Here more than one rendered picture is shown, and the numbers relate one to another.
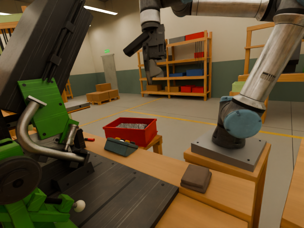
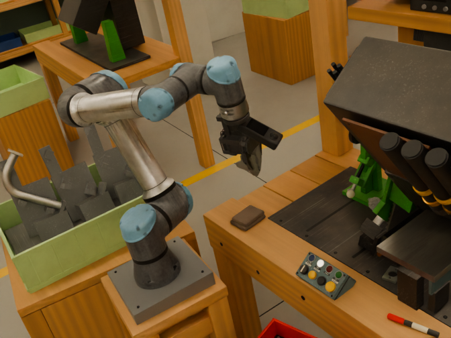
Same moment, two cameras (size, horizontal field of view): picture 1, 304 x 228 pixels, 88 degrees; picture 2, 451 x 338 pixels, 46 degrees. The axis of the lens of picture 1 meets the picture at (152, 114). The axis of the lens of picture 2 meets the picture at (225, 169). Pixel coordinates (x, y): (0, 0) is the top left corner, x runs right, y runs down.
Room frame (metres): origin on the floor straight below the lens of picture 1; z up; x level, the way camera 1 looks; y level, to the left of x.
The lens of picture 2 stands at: (1.85, 0.39, 2.00)
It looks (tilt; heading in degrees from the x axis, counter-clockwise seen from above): 30 degrees down; 202
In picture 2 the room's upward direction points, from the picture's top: 12 degrees counter-clockwise
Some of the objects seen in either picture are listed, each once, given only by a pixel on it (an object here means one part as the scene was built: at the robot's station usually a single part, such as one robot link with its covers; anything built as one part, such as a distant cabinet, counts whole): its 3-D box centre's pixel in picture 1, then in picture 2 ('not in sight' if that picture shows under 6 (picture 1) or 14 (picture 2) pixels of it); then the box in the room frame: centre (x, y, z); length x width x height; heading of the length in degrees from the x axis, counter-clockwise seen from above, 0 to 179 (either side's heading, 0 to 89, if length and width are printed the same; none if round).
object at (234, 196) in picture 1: (97, 154); (383, 330); (0.81, 0.33, 0.82); 1.50 x 0.14 x 0.15; 53
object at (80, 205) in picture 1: (73, 205); (353, 188); (0.32, 0.22, 0.96); 0.06 x 0.03 x 0.06; 143
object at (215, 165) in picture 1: (227, 151); (162, 286); (0.71, -0.37, 0.83); 0.32 x 0.32 x 0.04; 45
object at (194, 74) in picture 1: (170, 69); not in sight; (6.38, -0.89, 1.10); 3.01 x 0.55 x 2.20; 49
